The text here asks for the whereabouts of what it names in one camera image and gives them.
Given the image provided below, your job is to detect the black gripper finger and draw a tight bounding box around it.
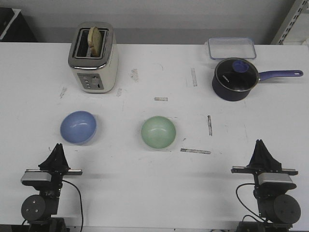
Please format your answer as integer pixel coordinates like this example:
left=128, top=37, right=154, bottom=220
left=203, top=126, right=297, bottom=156
left=59, top=144, right=70, bottom=171
left=38, top=144, right=60, bottom=171
left=261, top=140, right=282, bottom=169
left=247, top=140, right=263, bottom=168

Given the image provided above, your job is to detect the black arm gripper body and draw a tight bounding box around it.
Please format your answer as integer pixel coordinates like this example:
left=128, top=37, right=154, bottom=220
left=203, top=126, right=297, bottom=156
left=231, top=166, right=298, bottom=186
left=25, top=169, right=83, bottom=191

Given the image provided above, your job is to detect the blue bowl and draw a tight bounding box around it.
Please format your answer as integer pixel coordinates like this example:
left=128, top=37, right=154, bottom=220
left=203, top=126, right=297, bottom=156
left=60, top=111, right=97, bottom=145

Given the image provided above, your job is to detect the green bowl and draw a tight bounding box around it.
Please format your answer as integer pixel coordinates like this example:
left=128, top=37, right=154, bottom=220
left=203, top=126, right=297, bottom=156
left=140, top=116, right=176, bottom=149

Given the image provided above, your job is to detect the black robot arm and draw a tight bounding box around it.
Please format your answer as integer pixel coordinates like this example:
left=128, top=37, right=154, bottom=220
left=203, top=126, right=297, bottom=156
left=231, top=140, right=301, bottom=232
left=21, top=143, right=84, bottom=232

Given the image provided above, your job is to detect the dark blue saucepan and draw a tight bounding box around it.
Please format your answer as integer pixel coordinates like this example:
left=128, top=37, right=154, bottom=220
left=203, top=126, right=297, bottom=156
left=212, top=70, right=303, bottom=102

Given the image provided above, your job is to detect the glass pot lid blue knob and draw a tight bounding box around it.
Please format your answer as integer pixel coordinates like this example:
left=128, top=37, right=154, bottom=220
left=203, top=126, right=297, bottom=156
left=214, top=58, right=258, bottom=92

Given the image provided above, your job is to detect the cream and chrome toaster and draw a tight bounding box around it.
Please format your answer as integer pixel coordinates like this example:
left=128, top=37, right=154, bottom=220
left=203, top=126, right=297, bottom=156
left=68, top=21, right=118, bottom=94

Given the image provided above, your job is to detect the clear plastic food container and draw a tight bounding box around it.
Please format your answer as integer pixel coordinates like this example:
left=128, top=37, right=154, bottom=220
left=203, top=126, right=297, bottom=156
left=206, top=37, right=256, bottom=60

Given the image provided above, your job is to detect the bread slice in toaster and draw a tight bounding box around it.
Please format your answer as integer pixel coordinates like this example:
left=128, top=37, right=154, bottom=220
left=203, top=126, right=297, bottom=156
left=87, top=27, right=102, bottom=57

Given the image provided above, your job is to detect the white slotted shelf upright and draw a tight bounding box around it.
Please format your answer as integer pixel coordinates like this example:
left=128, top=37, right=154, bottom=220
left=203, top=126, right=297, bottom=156
left=270, top=0, right=309, bottom=45

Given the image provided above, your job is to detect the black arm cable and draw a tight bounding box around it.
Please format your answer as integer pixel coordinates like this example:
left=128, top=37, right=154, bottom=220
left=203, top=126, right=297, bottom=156
left=236, top=183, right=266, bottom=224
left=62, top=179, right=84, bottom=230

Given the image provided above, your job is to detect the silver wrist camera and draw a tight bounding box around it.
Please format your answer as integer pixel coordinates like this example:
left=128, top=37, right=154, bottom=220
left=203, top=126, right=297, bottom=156
left=21, top=172, right=52, bottom=186
left=258, top=173, right=296, bottom=190

